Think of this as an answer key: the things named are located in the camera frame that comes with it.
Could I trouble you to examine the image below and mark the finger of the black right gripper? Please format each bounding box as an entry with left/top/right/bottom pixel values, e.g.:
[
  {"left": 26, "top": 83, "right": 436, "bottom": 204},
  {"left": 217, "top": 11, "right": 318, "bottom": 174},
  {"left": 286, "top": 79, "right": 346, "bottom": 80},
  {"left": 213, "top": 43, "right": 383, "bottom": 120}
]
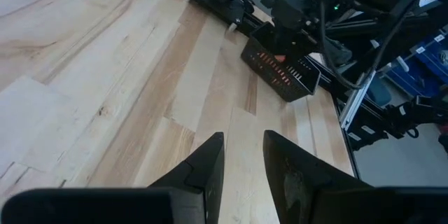
[
  {"left": 275, "top": 29, "right": 292, "bottom": 57},
  {"left": 289, "top": 27, "right": 312, "bottom": 60}
]

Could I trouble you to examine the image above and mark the black mesh plastic basket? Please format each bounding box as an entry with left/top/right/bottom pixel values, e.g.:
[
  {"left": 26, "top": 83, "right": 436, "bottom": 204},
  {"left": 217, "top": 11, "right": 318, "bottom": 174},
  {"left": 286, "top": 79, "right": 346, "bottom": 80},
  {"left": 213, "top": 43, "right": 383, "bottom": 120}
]
[{"left": 240, "top": 21, "right": 321, "bottom": 104}]

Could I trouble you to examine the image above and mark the black machinery assembly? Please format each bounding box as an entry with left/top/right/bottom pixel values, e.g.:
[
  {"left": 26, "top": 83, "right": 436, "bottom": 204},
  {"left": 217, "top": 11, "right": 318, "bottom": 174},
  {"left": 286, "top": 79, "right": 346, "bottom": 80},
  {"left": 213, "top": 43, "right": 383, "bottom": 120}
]
[{"left": 344, "top": 94, "right": 448, "bottom": 151}]

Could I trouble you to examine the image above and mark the black right camera cable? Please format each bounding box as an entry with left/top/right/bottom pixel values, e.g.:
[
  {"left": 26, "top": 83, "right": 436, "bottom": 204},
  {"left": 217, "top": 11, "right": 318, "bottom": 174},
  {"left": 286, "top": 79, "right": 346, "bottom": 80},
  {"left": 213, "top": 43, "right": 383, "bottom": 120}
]
[{"left": 316, "top": 0, "right": 362, "bottom": 90}]

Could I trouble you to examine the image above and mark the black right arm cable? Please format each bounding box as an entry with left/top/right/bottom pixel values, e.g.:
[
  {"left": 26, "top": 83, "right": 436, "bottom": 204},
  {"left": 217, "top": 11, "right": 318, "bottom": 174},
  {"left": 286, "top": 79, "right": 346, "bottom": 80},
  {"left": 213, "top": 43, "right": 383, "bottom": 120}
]
[{"left": 369, "top": 0, "right": 448, "bottom": 76}]

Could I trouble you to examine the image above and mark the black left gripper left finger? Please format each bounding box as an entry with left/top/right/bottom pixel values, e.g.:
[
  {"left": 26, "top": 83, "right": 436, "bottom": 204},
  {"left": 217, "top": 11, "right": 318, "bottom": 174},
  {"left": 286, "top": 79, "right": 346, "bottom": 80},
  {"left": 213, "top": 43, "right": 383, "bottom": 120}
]
[{"left": 148, "top": 132, "right": 225, "bottom": 224}]

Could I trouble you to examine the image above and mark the silver aluminium extrusion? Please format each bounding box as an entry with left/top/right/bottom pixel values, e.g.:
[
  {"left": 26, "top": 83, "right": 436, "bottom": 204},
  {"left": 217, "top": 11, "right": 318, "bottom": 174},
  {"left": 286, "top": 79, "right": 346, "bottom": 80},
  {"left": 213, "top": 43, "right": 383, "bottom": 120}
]
[{"left": 338, "top": 69, "right": 378, "bottom": 131}]

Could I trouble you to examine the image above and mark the blue stool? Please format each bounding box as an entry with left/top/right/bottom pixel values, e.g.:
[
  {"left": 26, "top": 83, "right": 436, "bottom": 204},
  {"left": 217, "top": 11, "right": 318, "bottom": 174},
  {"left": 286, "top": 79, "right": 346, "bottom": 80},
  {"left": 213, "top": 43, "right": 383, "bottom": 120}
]
[{"left": 365, "top": 73, "right": 393, "bottom": 108}]

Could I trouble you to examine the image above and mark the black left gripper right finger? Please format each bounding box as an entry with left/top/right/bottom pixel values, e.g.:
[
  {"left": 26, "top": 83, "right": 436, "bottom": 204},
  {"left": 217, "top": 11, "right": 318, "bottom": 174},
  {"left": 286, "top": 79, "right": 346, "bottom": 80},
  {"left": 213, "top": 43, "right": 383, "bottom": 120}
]
[{"left": 262, "top": 129, "right": 372, "bottom": 224}]

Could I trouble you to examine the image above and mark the blue storage bin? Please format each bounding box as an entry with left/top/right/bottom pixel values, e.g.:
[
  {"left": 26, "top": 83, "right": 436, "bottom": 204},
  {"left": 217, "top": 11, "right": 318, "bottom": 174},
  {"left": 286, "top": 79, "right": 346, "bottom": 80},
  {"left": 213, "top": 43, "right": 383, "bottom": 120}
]
[{"left": 384, "top": 31, "right": 448, "bottom": 98}]

